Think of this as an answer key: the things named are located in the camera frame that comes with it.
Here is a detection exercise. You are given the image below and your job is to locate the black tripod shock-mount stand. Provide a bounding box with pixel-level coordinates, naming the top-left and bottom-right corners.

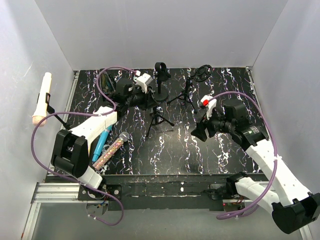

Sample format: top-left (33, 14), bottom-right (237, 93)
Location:
top-left (166, 64), bottom-right (213, 114)

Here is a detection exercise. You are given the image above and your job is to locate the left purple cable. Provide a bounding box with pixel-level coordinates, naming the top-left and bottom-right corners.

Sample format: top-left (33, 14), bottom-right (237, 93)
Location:
top-left (30, 65), bottom-right (141, 226)

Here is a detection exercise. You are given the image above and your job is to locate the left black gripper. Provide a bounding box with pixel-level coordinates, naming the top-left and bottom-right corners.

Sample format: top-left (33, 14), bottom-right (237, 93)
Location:
top-left (125, 85), bottom-right (158, 112)

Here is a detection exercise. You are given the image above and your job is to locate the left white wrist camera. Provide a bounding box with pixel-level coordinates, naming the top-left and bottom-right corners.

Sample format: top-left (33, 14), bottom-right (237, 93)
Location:
top-left (136, 73), bottom-right (153, 94)

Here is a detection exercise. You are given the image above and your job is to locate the black left round-base stand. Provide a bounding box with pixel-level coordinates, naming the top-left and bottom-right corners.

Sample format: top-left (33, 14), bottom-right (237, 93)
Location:
top-left (45, 93), bottom-right (71, 130)

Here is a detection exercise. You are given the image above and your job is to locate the glitter silver-head microphone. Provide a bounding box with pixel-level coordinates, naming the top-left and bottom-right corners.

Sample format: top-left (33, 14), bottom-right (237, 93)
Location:
top-left (92, 131), bottom-right (130, 171)

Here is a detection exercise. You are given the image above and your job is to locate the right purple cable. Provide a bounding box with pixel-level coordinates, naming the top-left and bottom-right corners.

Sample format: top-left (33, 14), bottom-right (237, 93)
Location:
top-left (202, 91), bottom-right (280, 221)

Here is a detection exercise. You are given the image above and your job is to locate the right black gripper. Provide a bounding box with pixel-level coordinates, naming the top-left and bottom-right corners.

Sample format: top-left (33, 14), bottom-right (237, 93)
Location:
top-left (190, 105), bottom-right (235, 142)

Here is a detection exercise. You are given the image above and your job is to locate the black round-base mic stand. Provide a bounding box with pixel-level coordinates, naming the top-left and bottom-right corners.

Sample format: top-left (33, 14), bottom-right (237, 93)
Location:
top-left (153, 62), bottom-right (171, 102)

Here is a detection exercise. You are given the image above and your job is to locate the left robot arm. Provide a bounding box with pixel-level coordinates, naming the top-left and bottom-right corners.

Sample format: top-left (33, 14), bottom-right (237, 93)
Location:
top-left (51, 73), bottom-right (157, 200)

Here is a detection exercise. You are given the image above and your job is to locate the pale pink microphone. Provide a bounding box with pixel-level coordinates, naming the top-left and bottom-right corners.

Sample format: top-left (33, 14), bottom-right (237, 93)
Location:
top-left (32, 72), bottom-right (52, 126)

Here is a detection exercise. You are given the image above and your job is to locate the purple cable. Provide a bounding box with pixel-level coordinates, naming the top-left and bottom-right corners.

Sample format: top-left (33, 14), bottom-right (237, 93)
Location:
top-left (30, 65), bottom-right (141, 226)
top-left (202, 91), bottom-right (280, 221)

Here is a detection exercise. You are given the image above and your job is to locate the teal blue microphone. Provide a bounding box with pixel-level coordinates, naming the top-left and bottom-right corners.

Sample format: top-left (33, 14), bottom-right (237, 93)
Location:
top-left (92, 125), bottom-right (113, 163)

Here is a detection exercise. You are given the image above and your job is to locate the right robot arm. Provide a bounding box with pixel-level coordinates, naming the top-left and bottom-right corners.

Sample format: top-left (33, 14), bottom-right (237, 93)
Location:
top-left (191, 95), bottom-right (320, 234)

